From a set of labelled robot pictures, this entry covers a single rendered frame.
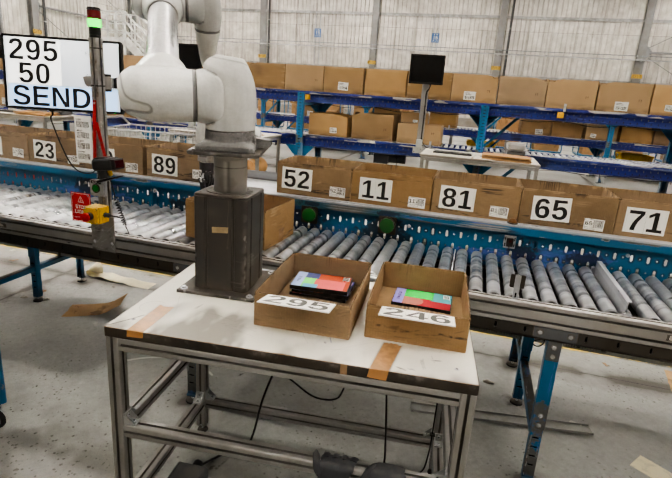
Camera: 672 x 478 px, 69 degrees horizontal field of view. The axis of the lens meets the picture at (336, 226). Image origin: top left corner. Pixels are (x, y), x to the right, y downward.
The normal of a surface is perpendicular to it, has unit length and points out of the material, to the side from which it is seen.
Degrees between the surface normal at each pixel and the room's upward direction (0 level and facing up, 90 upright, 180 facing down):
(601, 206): 90
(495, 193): 90
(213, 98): 92
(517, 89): 90
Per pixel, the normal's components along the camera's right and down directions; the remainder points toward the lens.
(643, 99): -0.29, 0.24
